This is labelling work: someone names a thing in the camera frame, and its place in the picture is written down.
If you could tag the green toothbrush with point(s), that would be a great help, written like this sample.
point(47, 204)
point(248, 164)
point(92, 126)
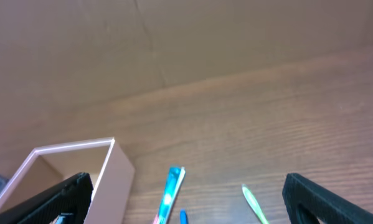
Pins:
point(254, 205)

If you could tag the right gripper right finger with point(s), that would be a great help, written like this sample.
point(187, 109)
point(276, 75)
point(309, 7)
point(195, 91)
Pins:
point(309, 203)

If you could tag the teal toothpaste tube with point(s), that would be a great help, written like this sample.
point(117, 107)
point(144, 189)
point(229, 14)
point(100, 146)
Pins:
point(174, 181)

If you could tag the blue disposable razor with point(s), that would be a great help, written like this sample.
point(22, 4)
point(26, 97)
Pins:
point(183, 217)

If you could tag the white cardboard box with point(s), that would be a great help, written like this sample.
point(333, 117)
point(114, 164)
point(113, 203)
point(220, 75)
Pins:
point(109, 168)

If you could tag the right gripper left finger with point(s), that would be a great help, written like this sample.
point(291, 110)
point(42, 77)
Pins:
point(66, 202)

